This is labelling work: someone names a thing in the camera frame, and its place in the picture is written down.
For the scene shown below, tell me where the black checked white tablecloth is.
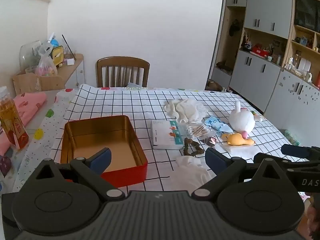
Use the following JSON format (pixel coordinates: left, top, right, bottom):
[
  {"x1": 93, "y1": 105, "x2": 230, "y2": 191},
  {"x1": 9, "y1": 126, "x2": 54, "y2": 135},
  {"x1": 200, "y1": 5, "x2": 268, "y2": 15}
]
[{"x1": 57, "y1": 84, "x2": 312, "y2": 198}]

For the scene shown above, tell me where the yellow tissue box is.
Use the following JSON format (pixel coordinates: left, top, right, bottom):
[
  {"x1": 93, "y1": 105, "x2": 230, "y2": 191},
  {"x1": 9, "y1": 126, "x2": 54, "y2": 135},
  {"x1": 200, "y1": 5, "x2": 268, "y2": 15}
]
[{"x1": 51, "y1": 45, "x2": 66, "y2": 68}]

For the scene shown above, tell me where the white paper napkin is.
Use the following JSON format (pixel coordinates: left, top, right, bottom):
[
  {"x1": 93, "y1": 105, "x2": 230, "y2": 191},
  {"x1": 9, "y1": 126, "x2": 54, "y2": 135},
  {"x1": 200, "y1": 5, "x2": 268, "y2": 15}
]
[{"x1": 222, "y1": 142, "x2": 262, "y2": 159}]

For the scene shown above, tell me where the grey and wood wall cabinet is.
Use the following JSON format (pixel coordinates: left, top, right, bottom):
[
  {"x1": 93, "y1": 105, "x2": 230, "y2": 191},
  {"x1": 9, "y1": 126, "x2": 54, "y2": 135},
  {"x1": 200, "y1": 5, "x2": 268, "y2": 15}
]
[{"x1": 209, "y1": 0, "x2": 320, "y2": 135}]

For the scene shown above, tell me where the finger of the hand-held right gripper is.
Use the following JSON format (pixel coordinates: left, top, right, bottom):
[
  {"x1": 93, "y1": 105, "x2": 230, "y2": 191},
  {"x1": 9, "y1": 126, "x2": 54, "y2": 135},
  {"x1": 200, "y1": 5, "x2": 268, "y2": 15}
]
[
  {"x1": 280, "y1": 144, "x2": 320, "y2": 159},
  {"x1": 254, "y1": 152, "x2": 320, "y2": 170}
]

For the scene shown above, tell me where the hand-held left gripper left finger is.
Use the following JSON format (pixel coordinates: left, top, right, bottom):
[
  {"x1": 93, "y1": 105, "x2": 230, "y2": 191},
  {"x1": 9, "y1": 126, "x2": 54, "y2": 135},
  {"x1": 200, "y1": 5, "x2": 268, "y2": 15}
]
[{"x1": 34, "y1": 147, "x2": 125, "y2": 202}]

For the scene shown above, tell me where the green patterned pack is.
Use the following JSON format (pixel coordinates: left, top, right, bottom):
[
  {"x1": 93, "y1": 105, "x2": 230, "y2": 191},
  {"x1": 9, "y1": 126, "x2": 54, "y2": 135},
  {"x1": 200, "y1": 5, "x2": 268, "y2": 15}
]
[{"x1": 284, "y1": 129, "x2": 300, "y2": 145}]

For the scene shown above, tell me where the brown bead bracelet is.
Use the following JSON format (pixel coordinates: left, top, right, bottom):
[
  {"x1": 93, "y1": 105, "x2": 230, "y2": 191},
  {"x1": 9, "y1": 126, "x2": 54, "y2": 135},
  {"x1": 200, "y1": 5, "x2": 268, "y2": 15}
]
[{"x1": 183, "y1": 137, "x2": 204, "y2": 157}]

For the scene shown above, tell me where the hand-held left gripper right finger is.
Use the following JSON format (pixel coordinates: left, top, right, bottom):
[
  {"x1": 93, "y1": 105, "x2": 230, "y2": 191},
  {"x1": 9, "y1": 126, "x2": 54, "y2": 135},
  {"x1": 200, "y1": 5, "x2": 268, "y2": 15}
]
[{"x1": 191, "y1": 147, "x2": 288, "y2": 202}]

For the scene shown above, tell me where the crumpled white tissue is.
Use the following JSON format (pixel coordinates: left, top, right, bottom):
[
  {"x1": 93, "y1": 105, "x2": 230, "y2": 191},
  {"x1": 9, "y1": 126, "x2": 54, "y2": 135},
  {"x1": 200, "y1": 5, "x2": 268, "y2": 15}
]
[{"x1": 175, "y1": 156, "x2": 213, "y2": 188}]

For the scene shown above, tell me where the brown wooden chair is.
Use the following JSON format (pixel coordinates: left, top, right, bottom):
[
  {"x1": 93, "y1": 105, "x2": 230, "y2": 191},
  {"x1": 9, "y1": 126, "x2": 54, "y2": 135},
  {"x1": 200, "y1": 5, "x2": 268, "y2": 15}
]
[{"x1": 96, "y1": 56, "x2": 150, "y2": 88}]

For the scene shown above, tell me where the thin black stick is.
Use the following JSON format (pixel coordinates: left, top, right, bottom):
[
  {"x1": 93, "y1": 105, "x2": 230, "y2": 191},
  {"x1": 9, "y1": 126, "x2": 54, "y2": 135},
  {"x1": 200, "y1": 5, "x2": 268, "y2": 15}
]
[{"x1": 62, "y1": 34, "x2": 75, "y2": 60}]

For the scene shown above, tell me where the black hanging bag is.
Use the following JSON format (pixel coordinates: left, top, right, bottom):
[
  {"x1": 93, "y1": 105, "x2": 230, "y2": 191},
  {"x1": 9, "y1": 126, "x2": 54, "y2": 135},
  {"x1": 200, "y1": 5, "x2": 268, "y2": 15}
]
[{"x1": 229, "y1": 19, "x2": 241, "y2": 37}]

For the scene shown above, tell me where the white cloth with coloured dots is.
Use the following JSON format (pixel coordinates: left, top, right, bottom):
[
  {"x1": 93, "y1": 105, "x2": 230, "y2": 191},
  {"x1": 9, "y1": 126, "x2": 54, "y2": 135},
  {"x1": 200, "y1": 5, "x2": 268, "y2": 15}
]
[{"x1": 12, "y1": 86, "x2": 185, "y2": 193}]

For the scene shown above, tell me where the cardboard box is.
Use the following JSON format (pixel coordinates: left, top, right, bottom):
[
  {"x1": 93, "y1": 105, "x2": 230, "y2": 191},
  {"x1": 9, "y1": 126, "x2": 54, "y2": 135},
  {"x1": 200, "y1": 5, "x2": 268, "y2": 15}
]
[{"x1": 12, "y1": 69, "x2": 66, "y2": 95}]

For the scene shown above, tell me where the pink packet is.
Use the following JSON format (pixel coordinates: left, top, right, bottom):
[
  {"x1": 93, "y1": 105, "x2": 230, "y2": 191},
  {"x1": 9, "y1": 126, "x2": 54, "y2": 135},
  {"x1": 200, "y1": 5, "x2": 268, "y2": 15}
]
[{"x1": 0, "y1": 91, "x2": 48, "y2": 155}]

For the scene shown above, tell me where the white plush rabbit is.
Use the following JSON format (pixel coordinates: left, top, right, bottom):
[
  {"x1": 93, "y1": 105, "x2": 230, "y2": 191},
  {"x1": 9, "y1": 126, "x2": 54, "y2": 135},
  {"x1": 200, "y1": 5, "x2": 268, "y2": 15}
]
[{"x1": 229, "y1": 101, "x2": 264, "y2": 138}]

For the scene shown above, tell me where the amber tea bottle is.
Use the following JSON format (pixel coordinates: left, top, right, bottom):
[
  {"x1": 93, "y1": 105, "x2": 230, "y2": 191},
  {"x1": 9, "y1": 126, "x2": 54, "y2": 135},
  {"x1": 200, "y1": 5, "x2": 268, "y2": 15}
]
[{"x1": 0, "y1": 86, "x2": 29, "y2": 150}]

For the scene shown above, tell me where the white mesh cloth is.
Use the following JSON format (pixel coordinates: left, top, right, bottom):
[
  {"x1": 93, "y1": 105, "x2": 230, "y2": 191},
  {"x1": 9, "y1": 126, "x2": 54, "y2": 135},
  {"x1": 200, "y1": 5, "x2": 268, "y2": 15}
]
[{"x1": 164, "y1": 98, "x2": 209, "y2": 124}]

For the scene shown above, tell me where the bag of cotton swabs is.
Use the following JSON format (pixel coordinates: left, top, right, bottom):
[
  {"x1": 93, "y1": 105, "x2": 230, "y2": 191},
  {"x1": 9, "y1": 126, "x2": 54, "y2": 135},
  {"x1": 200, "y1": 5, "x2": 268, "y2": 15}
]
[{"x1": 184, "y1": 123, "x2": 213, "y2": 138}]

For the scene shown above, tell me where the purple patterned cloth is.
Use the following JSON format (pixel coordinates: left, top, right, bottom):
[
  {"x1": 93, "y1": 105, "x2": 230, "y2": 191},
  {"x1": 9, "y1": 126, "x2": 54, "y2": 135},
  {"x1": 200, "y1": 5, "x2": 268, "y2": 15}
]
[{"x1": 0, "y1": 155, "x2": 13, "y2": 178}]

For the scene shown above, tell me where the red tin box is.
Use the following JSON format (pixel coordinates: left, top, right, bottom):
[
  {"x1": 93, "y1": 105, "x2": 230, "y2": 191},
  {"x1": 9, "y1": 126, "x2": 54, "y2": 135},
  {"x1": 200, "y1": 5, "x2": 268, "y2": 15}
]
[{"x1": 60, "y1": 115, "x2": 148, "y2": 188}]

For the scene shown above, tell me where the wooden side cabinet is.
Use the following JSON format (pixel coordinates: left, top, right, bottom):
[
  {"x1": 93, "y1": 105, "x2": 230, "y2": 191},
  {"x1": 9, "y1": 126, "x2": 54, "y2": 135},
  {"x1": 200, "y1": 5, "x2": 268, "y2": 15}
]
[{"x1": 56, "y1": 53, "x2": 84, "y2": 90}]

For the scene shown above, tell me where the clear plastic bag of sweets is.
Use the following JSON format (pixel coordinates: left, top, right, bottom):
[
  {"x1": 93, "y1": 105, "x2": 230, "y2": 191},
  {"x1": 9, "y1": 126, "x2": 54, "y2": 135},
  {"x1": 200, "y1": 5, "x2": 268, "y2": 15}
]
[{"x1": 35, "y1": 42, "x2": 58, "y2": 77}]

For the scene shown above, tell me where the yellow plush duck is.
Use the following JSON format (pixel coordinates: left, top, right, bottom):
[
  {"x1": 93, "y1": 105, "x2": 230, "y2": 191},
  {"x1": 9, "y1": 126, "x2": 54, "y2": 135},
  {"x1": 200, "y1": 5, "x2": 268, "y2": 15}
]
[{"x1": 222, "y1": 132, "x2": 256, "y2": 147}]

